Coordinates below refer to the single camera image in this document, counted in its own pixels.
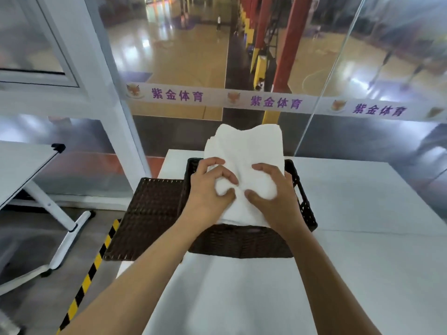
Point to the person's right hand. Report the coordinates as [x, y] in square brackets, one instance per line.
[284, 209]

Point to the person's left hand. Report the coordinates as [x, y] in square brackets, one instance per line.
[200, 200]

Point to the person's right thumb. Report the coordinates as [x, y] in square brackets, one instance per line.
[254, 198]

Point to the person's left thumb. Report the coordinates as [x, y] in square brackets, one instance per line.
[226, 198]

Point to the person's left middle finger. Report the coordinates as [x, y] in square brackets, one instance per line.
[211, 161]

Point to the white towel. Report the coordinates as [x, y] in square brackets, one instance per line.
[244, 149]

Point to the person's right forearm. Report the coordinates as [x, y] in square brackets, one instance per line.
[324, 286]

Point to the person's left forearm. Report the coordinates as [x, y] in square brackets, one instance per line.
[139, 286]

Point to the dark brown wicker basket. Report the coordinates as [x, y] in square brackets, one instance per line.
[241, 240]

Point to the flat brown wicker tray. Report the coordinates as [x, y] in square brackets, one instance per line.
[150, 219]

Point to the white printed banner strip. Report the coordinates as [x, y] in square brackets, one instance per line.
[279, 102]

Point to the yellow pillar padding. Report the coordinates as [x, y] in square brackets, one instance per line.
[259, 71]

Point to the thick red pillar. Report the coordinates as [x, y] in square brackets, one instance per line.
[291, 41]

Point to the thin red pillar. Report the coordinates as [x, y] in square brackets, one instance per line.
[262, 20]

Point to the yellow black hazard tape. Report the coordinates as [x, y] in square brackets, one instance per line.
[91, 266]

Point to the black table edge clip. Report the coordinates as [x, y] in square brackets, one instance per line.
[58, 147]

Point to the clear glass panel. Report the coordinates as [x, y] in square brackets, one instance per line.
[384, 66]

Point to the white folding table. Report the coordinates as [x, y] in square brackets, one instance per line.
[24, 163]

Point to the white window frame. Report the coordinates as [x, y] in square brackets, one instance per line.
[70, 48]

